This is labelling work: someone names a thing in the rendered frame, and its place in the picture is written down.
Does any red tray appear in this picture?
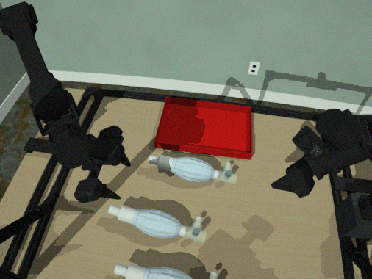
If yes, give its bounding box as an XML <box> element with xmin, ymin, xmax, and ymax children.
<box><xmin>154</xmin><ymin>97</ymin><xmax>252</xmax><ymax>159</ymax></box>

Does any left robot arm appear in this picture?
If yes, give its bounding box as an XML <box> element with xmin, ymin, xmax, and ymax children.
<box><xmin>0</xmin><ymin>1</ymin><xmax>125</xmax><ymax>169</ymax></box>

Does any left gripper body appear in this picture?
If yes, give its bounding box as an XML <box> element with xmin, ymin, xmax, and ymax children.
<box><xmin>74</xmin><ymin>126</ymin><xmax>123</xmax><ymax>203</ymax></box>

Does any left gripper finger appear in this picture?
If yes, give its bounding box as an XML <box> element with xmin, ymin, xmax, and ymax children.
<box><xmin>121</xmin><ymin>153</ymin><xmax>131</xmax><ymax>167</ymax></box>
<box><xmin>100</xmin><ymin>184</ymin><xmax>121</xmax><ymax>200</ymax></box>

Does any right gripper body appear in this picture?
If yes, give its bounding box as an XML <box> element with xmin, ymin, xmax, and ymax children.
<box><xmin>287</xmin><ymin>144</ymin><xmax>345</xmax><ymax>198</ymax></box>

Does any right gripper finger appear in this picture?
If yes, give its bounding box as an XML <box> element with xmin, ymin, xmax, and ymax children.
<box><xmin>297</xmin><ymin>153</ymin><xmax>308</xmax><ymax>165</ymax></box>
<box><xmin>271</xmin><ymin>171</ymin><xmax>296</xmax><ymax>193</ymax></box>

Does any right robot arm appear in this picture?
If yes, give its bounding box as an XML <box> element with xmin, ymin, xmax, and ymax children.
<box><xmin>292</xmin><ymin>109</ymin><xmax>372</xmax><ymax>221</ymax></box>

